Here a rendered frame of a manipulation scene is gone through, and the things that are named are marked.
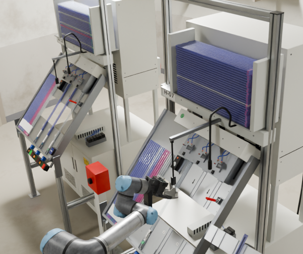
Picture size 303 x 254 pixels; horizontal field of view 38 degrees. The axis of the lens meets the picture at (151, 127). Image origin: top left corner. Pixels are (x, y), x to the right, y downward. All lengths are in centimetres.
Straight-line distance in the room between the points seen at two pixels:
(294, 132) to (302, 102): 16
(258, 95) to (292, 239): 108
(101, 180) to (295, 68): 145
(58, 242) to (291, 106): 120
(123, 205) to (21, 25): 371
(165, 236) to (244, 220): 60
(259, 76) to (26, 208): 268
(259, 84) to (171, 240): 88
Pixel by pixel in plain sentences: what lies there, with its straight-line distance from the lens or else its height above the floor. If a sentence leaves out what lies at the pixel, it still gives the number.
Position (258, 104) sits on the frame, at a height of 152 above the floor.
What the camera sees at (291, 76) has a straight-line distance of 211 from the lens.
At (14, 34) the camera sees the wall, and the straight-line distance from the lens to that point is 546.
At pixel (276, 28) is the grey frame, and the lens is 188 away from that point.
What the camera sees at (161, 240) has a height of 80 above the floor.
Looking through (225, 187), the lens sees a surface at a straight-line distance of 215.
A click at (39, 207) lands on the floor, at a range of 403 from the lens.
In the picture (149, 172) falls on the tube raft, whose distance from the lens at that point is 247.
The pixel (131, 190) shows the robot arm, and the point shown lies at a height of 113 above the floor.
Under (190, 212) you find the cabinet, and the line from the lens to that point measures 276.
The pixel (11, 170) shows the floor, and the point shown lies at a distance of 465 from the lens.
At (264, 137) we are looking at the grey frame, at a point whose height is 136.
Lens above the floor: 234
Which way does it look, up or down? 27 degrees down
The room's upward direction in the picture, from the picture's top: 4 degrees counter-clockwise
